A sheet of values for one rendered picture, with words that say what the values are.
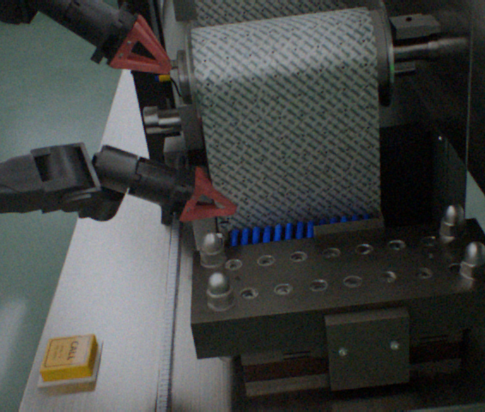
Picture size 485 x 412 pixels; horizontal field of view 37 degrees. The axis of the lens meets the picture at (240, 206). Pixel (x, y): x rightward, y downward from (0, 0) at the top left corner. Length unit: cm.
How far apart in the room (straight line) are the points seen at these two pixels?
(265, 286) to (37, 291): 203
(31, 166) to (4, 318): 189
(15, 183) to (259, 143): 32
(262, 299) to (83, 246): 51
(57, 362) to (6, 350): 160
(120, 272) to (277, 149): 40
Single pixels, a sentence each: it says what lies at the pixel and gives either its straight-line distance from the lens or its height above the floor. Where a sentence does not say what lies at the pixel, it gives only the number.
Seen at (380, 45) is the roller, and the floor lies 128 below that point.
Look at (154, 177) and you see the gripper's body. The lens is 99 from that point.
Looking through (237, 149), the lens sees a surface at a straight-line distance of 99.
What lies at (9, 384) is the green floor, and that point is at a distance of 253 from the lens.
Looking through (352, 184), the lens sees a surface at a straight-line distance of 104.
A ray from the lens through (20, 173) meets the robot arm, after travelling 96.
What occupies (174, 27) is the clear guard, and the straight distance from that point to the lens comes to 202.
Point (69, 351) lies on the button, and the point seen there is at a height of 92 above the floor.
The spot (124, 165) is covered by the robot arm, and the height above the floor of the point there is 117.
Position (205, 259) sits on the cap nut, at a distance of 99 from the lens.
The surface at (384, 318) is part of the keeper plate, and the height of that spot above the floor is 102.
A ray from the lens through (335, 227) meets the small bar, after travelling 101.
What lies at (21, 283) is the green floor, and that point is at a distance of 298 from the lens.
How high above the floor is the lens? 160
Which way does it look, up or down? 30 degrees down
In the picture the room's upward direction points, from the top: 8 degrees counter-clockwise
